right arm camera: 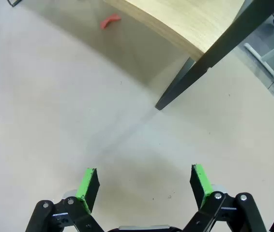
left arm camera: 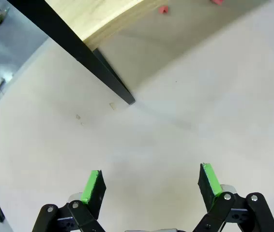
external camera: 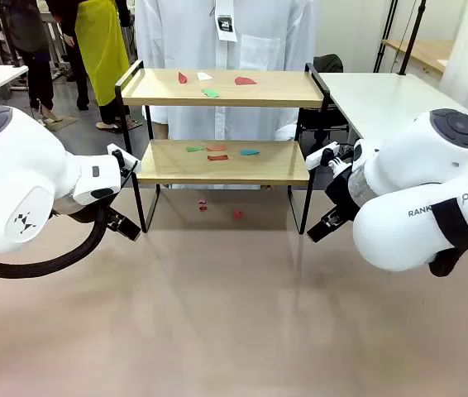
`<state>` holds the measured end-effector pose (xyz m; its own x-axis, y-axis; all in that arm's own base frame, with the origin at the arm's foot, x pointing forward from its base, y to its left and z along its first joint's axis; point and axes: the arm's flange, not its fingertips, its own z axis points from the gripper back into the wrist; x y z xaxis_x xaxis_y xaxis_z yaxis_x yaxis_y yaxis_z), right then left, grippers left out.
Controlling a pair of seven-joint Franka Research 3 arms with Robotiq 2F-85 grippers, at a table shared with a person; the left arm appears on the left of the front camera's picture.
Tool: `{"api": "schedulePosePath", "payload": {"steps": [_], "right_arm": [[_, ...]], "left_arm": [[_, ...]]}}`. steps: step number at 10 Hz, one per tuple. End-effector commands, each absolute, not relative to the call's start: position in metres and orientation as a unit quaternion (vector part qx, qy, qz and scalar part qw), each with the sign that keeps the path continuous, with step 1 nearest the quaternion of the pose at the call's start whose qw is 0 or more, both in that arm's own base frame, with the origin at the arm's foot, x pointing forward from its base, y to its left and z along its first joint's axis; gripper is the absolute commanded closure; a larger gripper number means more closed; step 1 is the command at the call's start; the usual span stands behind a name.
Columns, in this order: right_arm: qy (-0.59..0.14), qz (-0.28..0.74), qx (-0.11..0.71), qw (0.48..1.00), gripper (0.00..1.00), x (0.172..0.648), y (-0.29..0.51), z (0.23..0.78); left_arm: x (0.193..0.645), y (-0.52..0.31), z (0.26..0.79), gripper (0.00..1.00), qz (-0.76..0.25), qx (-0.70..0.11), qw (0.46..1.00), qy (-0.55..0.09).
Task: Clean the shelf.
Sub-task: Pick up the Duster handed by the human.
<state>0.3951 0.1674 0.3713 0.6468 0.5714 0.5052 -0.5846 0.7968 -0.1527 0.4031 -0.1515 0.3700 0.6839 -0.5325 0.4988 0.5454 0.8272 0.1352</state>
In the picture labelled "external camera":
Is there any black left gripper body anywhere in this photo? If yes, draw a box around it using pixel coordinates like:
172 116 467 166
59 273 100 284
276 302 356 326
87 193 118 221

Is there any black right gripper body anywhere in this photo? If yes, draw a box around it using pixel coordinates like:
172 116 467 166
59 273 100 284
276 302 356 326
324 165 361 221

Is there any two-tier wooden metal shelf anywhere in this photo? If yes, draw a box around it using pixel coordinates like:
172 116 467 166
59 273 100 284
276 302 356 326
114 60 331 236

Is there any green floor mat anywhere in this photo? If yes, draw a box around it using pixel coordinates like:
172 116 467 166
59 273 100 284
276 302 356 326
37 115 80 133

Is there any large white rounded table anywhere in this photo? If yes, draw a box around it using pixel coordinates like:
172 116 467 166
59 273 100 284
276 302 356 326
318 72 468 166

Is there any black office chair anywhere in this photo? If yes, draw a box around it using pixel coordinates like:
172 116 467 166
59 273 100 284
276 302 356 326
295 53 351 146

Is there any thin black tripod stand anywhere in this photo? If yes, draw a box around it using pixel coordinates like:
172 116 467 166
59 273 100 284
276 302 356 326
373 0 399 74

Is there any person in yellow apron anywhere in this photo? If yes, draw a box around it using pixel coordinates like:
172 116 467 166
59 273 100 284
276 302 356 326
45 0 144 134

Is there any background wooden table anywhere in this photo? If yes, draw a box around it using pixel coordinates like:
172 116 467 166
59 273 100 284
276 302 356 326
381 39 455 75

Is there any white side table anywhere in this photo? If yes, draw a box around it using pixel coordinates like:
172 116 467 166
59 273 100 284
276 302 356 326
0 64 31 107

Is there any thick black tripod stand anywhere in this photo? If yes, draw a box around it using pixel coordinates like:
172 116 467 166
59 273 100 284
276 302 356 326
398 0 428 76

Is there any person in white lab coat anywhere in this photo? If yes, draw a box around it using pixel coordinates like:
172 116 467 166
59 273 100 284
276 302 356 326
134 0 318 191

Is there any person in dark clothes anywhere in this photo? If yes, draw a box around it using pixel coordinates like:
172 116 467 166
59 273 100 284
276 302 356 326
0 0 68 125

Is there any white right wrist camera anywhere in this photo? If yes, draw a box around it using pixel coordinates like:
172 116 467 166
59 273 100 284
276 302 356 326
304 141 341 170

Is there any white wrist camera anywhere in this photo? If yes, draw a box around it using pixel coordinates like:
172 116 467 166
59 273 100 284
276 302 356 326
107 143 142 171
304 141 341 170

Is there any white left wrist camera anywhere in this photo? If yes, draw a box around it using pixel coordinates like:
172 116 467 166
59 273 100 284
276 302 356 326
107 143 142 171

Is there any black strap on arm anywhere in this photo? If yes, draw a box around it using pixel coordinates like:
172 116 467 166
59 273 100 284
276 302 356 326
427 197 468 278

